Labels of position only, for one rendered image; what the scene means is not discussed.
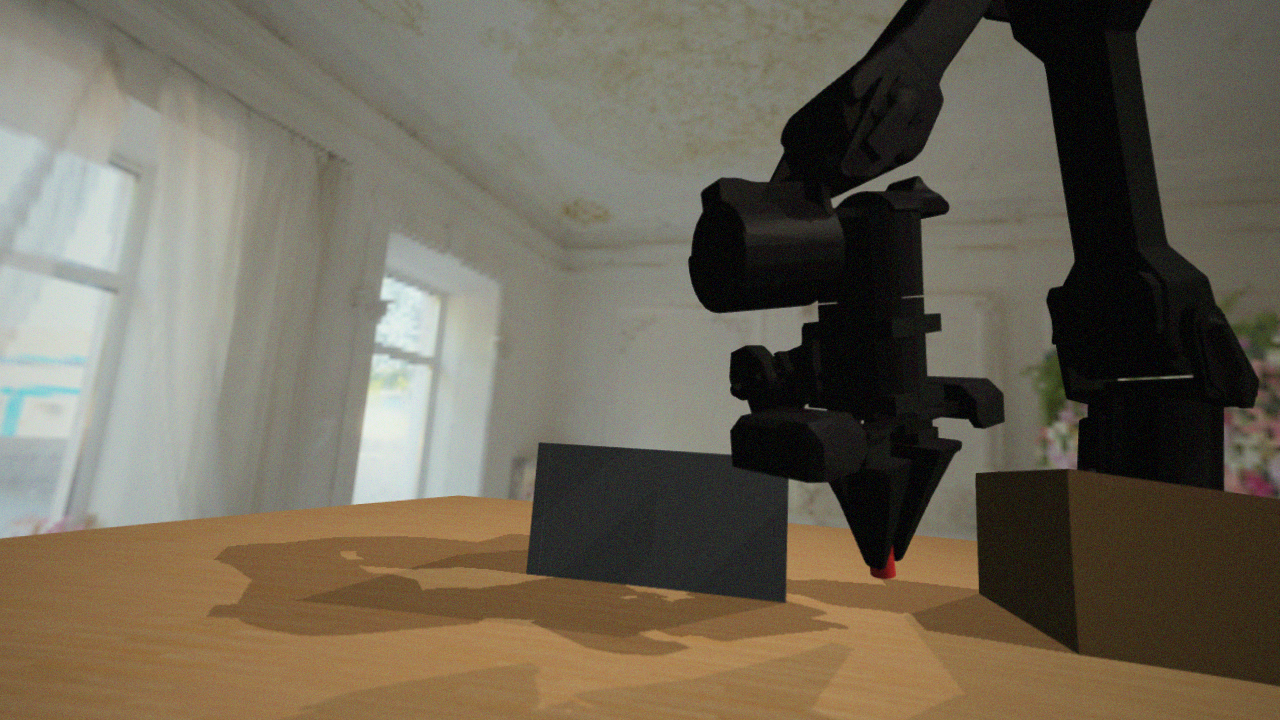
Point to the red peg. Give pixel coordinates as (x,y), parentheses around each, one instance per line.
(889,571)

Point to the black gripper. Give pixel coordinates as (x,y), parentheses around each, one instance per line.
(883,471)

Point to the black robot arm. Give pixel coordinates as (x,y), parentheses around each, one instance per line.
(1131,307)

